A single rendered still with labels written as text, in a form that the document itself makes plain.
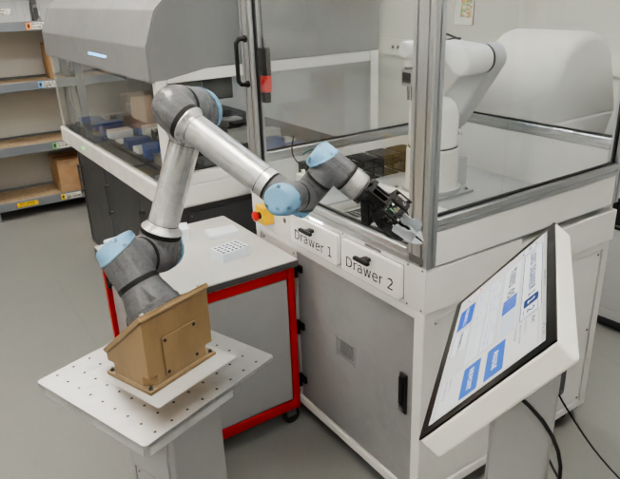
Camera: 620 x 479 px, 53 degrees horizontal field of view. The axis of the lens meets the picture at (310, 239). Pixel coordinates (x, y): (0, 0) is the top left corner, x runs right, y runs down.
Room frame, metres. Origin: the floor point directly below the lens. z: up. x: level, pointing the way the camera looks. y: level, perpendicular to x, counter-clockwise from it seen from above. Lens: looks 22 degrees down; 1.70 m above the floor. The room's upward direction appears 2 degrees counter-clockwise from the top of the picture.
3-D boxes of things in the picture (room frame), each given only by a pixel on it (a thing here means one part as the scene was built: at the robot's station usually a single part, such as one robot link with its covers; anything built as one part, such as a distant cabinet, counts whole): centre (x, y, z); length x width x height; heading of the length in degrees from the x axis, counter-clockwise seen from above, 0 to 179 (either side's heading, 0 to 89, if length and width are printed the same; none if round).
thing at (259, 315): (2.22, 0.46, 0.38); 0.62 x 0.58 x 0.76; 33
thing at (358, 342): (2.26, -0.45, 0.40); 1.03 x 0.95 x 0.80; 33
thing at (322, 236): (2.04, -0.02, 0.87); 0.29 x 0.02 x 0.11; 33
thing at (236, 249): (2.17, 0.31, 0.78); 0.12 x 0.08 x 0.04; 132
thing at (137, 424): (1.42, 0.42, 0.70); 0.45 x 0.44 x 0.12; 142
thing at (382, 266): (1.78, -0.19, 0.87); 0.29 x 0.02 x 0.11; 33
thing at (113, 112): (3.66, 0.64, 1.13); 1.78 x 1.14 x 0.45; 33
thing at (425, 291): (2.27, -0.44, 0.87); 1.02 x 0.95 x 0.14; 33
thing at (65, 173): (5.36, 2.03, 0.28); 0.41 x 0.32 x 0.28; 122
